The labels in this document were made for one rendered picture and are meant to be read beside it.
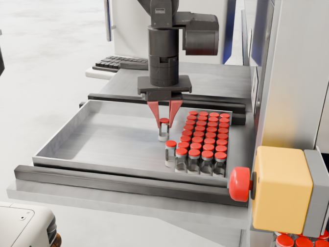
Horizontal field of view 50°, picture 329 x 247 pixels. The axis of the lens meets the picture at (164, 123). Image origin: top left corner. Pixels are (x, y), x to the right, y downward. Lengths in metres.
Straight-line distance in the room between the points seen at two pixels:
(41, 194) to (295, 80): 0.43
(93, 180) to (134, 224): 1.24
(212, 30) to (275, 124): 0.24
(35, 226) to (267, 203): 1.20
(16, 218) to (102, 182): 0.98
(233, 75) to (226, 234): 0.57
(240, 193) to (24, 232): 1.16
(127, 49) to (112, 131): 0.83
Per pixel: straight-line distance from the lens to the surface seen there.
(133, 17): 1.53
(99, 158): 0.69
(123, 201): 0.58
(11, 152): 2.59
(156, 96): 0.66
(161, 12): 0.60
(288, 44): 0.42
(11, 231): 1.51
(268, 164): 0.41
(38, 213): 1.55
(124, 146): 0.72
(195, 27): 0.63
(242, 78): 1.11
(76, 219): 1.91
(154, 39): 0.63
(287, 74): 0.43
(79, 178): 0.61
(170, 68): 0.65
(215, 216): 0.56
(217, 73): 1.13
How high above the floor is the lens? 1.25
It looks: 27 degrees down
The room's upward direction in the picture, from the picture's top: straight up
